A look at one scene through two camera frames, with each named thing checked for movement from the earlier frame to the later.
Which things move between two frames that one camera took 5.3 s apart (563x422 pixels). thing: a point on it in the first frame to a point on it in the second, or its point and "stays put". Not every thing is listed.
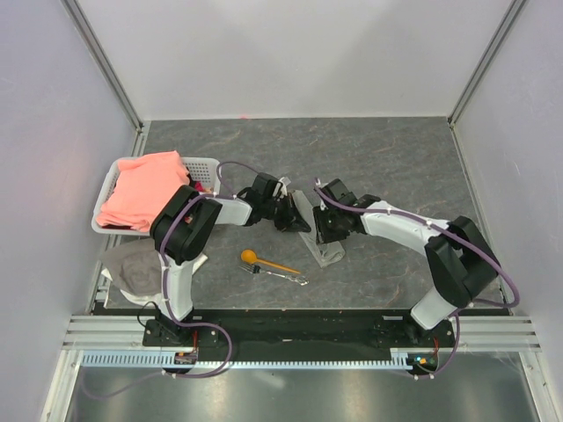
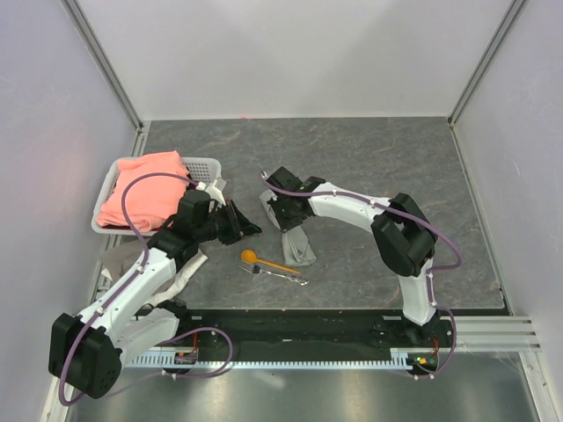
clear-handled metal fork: x=300 y=280 stays put
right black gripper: x=323 y=234 to x=285 y=224
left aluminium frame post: x=107 y=68 stays put
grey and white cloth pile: x=136 y=267 stays put
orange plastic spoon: x=250 y=257 stays put
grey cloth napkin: x=323 y=254 to x=297 y=250
